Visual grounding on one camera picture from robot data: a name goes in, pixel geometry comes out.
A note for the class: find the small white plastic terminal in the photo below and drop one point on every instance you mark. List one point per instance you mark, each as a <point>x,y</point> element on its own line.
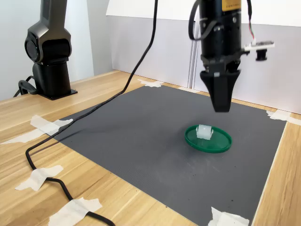
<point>203,132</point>

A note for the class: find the round green lid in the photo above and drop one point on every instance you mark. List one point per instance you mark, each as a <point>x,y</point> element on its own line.
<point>211,146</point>

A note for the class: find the white tape piece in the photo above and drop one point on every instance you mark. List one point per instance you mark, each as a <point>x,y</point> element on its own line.
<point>40,122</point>
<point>73,210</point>
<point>150,83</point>
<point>279,115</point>
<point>225,219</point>
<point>23,137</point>
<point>38,177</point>

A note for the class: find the dark grey mat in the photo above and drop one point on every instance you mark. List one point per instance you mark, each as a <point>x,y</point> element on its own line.
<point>141,146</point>

